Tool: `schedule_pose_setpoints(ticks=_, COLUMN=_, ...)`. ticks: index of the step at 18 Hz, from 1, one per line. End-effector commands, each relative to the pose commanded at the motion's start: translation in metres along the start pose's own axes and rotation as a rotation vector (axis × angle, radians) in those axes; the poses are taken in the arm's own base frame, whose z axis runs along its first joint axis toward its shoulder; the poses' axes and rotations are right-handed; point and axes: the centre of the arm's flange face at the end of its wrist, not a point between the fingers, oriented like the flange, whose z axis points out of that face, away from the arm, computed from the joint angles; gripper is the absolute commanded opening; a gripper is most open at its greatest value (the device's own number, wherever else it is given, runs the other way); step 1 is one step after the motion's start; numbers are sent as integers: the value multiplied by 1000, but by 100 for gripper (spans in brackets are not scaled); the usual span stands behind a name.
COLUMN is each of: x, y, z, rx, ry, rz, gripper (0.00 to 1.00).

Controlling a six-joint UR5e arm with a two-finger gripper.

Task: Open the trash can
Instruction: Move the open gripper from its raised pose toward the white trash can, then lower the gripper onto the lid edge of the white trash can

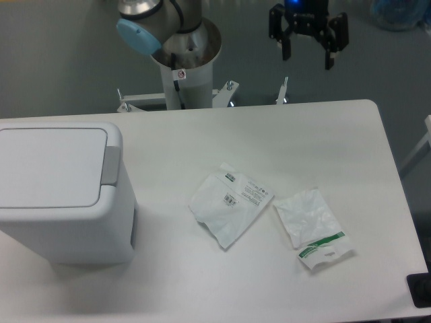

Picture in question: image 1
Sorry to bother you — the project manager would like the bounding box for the white plastic trash can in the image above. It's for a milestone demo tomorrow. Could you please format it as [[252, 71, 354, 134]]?
[[1, 121, 138, 264]]

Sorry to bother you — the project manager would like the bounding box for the white furniture frame right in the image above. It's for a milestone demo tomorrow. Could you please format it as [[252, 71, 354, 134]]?
[[399, 115, 430, 179]]

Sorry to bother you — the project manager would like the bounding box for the white bag with green stripe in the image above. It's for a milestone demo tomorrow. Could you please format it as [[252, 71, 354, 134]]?
[[273, 188, 355, 271]]

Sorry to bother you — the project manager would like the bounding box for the black clamp at table edge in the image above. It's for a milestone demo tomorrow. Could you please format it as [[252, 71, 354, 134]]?
[[406, 273, 430, 308]]

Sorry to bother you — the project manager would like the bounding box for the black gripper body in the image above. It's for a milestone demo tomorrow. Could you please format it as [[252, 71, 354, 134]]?
[[283, 0, 333, 38]]

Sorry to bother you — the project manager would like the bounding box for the blue transparent bag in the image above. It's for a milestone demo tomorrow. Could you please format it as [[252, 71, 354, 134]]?
[[370, 0, 430, 32]]

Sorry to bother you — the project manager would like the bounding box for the white plastic bag with labels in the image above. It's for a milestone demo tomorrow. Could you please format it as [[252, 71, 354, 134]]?
[[189, 163, 274, 250]]

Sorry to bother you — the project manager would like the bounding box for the white trash can lid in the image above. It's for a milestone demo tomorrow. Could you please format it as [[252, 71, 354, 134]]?
[[1, 129, 107, 209]]

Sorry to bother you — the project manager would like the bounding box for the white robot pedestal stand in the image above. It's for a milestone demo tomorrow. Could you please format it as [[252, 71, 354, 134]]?
[[116, 17, 289, 114]]

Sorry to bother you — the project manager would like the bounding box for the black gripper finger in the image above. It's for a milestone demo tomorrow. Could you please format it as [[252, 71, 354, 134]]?
[[315, 12, 349, 70], [269, 3, 296, 61]]

